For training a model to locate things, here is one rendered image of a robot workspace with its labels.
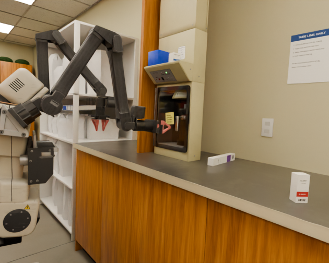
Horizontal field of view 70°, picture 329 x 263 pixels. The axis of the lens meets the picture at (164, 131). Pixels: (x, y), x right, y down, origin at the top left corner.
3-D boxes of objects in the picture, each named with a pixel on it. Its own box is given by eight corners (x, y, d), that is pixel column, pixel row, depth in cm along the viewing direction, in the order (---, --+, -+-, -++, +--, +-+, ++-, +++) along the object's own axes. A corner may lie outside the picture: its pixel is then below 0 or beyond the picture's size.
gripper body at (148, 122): (148, 119, 129) (136, 118, 124) (159, 120, 122) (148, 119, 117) (147, 131, 130) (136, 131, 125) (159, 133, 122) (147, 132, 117)
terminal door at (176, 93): (154, 146, 162) (156, 87, 159) (187, 153, 139) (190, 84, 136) (153, 146, 161) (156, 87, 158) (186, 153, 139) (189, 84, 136)
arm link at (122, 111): (102, 38, 107) (110, 34, 98) (114, 38, 110) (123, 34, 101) (115, 129, 119) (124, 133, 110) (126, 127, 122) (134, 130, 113)
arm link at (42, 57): (32, 30, 130) (33, 25, 121) (59, 34, 137) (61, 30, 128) (36, 111, 136) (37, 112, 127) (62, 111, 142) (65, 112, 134)
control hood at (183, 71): (156, 84, 160) (157, 69, 159) (192, 81, 136) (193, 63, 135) (142, 82, 152) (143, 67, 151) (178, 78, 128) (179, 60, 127)
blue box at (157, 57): (159, 69, 156) (160, 55, 155) (169, 67, 148) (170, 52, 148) (147, 66, 149) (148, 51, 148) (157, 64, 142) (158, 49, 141)
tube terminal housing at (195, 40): (179, 150, 180) (184, 47, 174) (213, 157, 156) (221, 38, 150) (153, 153, 163) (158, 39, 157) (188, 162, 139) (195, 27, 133)
